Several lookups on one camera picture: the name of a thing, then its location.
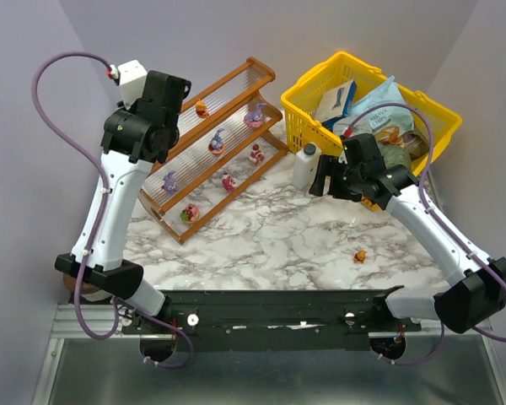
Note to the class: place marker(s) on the white bottle grey cap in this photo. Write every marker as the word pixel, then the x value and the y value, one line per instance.
pixel 305 166

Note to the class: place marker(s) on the dark pink cake toy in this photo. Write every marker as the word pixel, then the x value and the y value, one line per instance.
pixel 228 182

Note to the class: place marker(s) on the blue white box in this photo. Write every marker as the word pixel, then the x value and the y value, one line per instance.
pixel 335 104

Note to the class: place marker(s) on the tape roll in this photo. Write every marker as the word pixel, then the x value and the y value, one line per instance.
pixel 88 292

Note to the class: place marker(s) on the purple sitting bunny toy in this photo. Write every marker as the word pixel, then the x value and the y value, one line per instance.
pixel 170 185

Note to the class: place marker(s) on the pink white cake toy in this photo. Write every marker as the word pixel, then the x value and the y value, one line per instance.
pixel 256 156

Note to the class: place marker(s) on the orange bear toy right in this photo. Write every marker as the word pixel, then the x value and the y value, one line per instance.
pixel 360 256

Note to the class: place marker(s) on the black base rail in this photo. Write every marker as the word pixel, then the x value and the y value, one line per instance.
pixel 275 320

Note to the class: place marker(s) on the pink strawberry cake toy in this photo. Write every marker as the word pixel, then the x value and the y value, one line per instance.
pixel 190 214

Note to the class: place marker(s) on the green melon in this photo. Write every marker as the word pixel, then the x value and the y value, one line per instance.
pixel 395 155

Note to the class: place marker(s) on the brown snack packet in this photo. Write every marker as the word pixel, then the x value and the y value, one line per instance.
pixel 415 143

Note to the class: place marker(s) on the grey round tin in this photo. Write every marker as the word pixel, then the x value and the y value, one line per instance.
pixel 343 128

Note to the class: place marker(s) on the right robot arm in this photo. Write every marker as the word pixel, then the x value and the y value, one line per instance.
pixel 476 282

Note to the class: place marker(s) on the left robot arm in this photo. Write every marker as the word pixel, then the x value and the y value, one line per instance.
pixel 137 135

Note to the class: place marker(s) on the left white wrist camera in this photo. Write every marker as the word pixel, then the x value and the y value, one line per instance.
pixel 130 77

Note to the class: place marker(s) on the small burger toy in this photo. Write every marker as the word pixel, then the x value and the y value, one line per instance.
pixel 201 109

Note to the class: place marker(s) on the wooden tiered shelf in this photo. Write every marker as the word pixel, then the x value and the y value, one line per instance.
pixel 225 145

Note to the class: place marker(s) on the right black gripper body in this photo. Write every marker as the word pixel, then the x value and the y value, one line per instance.
pixel 332 175

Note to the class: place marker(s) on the light blue chips bag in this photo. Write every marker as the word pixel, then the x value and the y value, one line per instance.
pixel 388 124

